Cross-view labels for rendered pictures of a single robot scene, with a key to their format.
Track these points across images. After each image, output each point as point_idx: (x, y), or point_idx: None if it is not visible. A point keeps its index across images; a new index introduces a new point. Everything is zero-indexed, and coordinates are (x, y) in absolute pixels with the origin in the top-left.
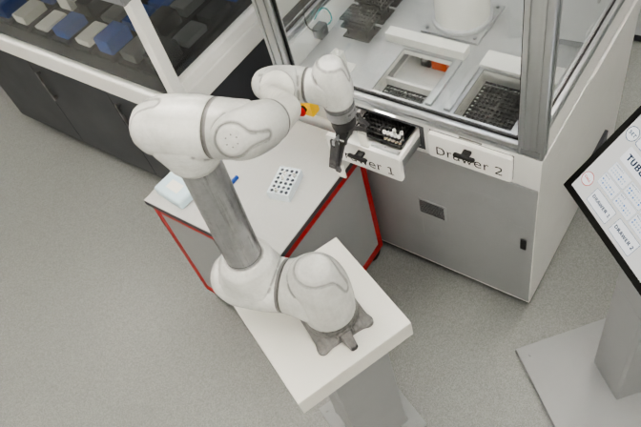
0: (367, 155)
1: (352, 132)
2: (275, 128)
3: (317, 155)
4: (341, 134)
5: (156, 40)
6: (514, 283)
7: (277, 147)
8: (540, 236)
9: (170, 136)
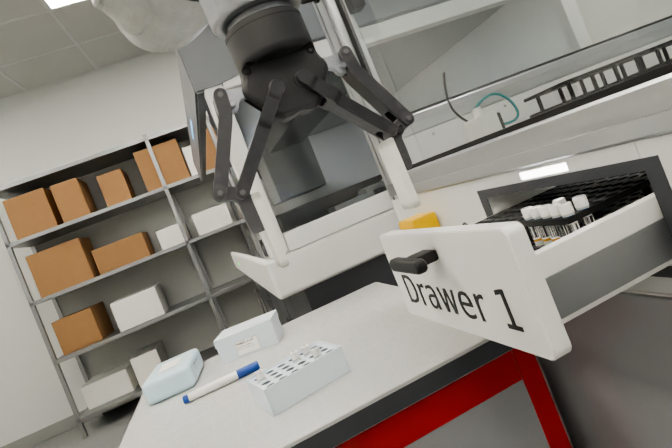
0: (445, 264)
1: (313, 98)
2: None
3: (410, 338)
4: (244, 77)
5: (244, 154)
6: None
7: (360, 328)
8: None
9: None
